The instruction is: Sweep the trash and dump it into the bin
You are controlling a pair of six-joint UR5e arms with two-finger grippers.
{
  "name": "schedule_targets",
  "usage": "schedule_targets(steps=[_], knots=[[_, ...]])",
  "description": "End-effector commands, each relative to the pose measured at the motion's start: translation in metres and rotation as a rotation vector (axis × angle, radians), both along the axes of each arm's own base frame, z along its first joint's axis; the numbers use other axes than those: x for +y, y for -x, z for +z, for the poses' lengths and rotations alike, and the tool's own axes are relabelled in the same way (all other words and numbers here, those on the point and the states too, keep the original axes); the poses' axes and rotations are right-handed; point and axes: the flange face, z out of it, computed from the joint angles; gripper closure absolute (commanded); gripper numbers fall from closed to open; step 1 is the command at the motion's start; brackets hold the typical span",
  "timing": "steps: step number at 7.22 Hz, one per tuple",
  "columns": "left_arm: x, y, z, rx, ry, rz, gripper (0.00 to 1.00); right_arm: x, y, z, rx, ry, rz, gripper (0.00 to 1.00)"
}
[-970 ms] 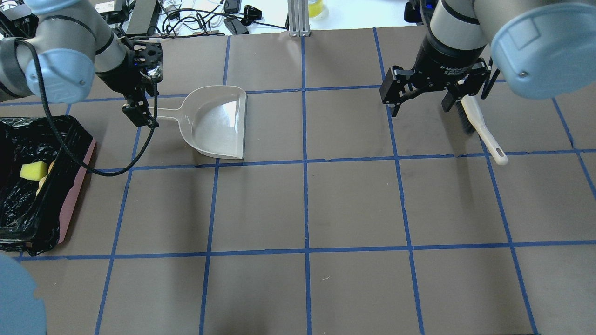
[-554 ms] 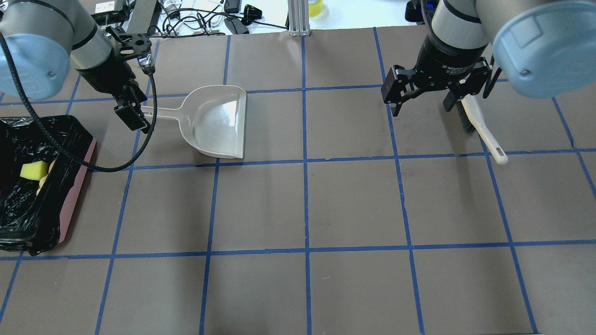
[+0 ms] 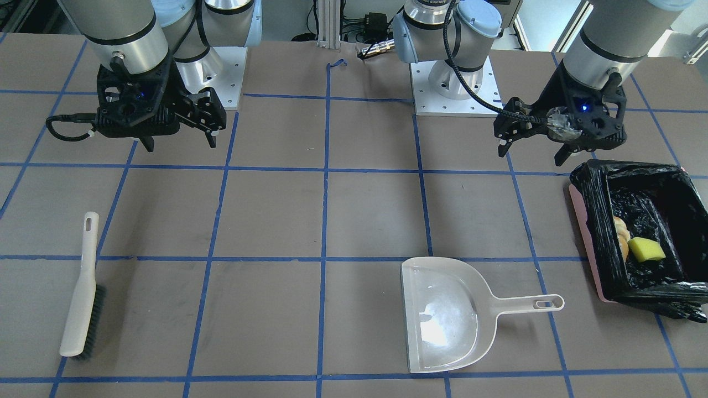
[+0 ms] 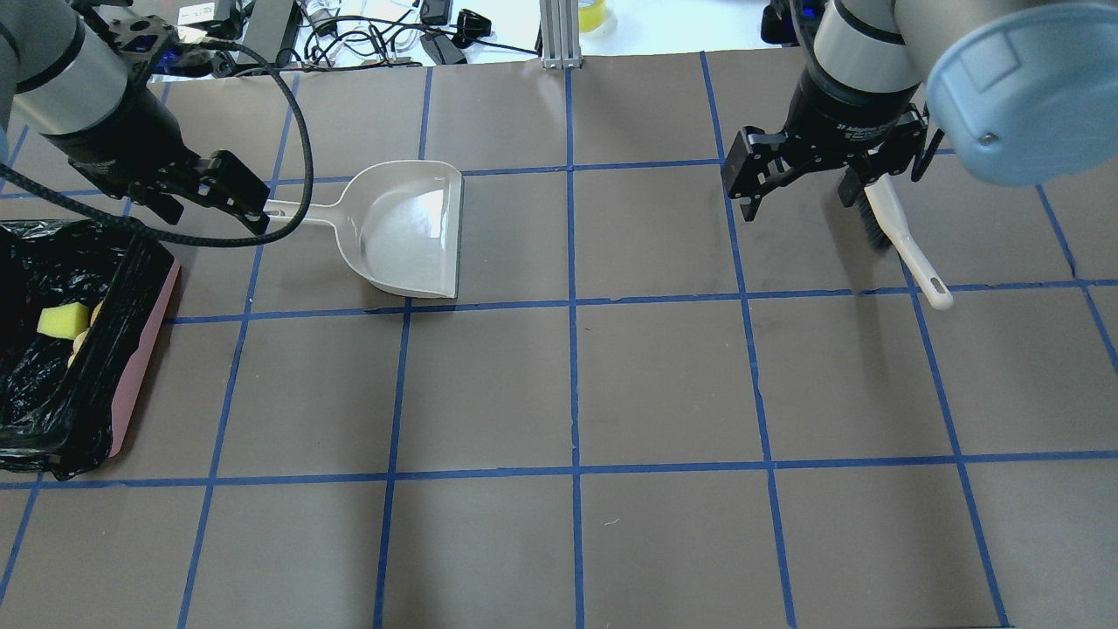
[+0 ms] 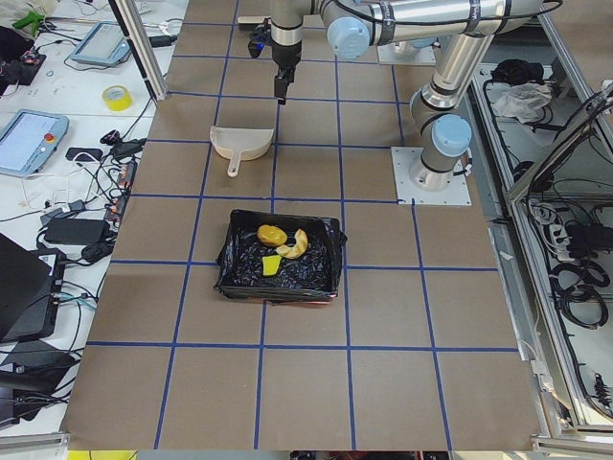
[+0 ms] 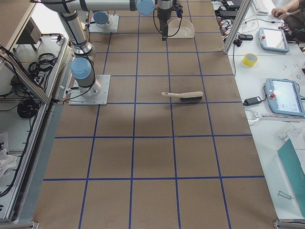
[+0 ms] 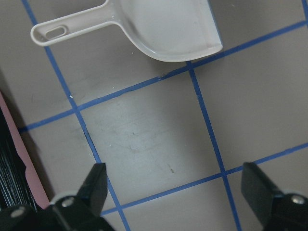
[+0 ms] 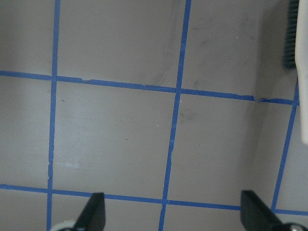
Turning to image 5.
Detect black power adapter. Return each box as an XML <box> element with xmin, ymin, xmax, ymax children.
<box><xmin>44</xmin><ymin>218</ymin><xmax>111</xmax><ymax>245</ymax></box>

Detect black laptop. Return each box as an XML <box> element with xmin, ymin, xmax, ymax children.
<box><xmin>1</xmin><ymin>236</ymin><xmax>66</xmax><ymax>343</ymax></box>

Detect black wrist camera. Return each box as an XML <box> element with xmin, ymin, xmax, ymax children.
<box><xmin>248</xmin><ymin>17</ymin><xmax>272</xmax><ymax>58</ymax></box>

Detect yellow sponge piece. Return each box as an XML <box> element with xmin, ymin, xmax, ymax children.
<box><xmin>261</xmin><ymin>254</ymin><xmax>283</xmax><ymax>277</ymax></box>

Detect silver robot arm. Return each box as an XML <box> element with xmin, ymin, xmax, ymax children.
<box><xmin>319</xmin><ymin>1</ymin><xmax>543</xmax><ymax>192</ymax></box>
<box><xmin>270</xmin><ymin>1</ymin><xmax>309</xmax><ymax>105</ymax></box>

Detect cream croissant-shaped toy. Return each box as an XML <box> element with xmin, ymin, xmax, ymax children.
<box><xmin>276</xmin><ymin>229</ymin><xmax>308</xmax><ymax>260</ymax></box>

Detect blue teach pendant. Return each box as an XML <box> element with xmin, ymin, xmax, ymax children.
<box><xmin>69</xmin><ymin>21</ymin><xmax>131</xmax><ymax>66</ymax></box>
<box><xmin>1</xmin><ymin>109</ymin><xmax>69</xmax><ymax>177</ymax></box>

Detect orange potato-shaped toy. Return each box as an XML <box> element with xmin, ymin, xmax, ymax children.
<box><xmin>257</xmin><ymin>224</ymin><xmax>288</xmax><ymax>247</ymax></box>

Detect pink bin with black bag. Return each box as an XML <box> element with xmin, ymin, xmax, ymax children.
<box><xmin>216</xmin><ymin>210</ymin><xmax>347</xmax><ymax>303</ymax></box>

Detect white plastic dustpan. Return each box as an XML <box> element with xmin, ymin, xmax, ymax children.
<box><xmin>210</xmin><ymin>126</ymin><xmax>274</xmax><ymax>177</ymax></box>

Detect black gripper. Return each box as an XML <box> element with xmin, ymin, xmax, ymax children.
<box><xmin>272</xmin><ymin>42</ymin><xmax>302</xmax><ymax>105</ymax></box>

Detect yellow tape roll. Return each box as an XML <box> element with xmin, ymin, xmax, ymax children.
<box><xmin>102</xmin><ymin>85</ymin><xmax>133</xmax><ymax>111</ymax></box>

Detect coiled black cables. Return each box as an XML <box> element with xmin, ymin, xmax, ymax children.
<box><xmin>550</xmin><ymin>261</ymin><xmax>609</xmax><ymax>332</ymax></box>

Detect crumpled white cloth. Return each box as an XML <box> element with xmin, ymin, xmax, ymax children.
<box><xmin>493</xmin><ymin>82</ymin><xmax>552</xmax><ymax>124</ymax></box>

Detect blue teach pendant far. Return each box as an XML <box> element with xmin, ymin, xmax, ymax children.
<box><xmin>69</xmin><ymin>21</ymin><xmax>131</xmax><ymax>66</ymax></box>

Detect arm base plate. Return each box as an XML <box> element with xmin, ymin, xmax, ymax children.
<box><xmin>377</xmin><ymin>41</ymin><xmax>436</xmax><ymax>66</ymax></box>
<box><xmin>391</xmin><ymin>147</ymin><xmax>471</xmax><ymax>207</ymax></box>

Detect aluminium frame post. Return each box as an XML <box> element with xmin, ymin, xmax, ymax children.
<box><xmin>108</xmin><ymin>0</ymin><xmax>168</xmax><ymax>102</ymax></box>

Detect white hand brush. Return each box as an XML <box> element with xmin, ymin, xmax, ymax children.
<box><xmin>238</xmin><ymin>15</ymin><xmax>270</xmax><ymax>32</ymax></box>

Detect green clamp tool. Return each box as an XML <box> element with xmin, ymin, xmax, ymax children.
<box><xmin>11</xmin><ymin>10</ymin><xmax>45</xmax><ymax>37</ymax></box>

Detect blue teach pendant near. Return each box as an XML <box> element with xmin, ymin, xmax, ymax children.
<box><xmin>1</xmin><ymin>109</ymin><xmax>69</xmax><ymax>177</ymax></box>

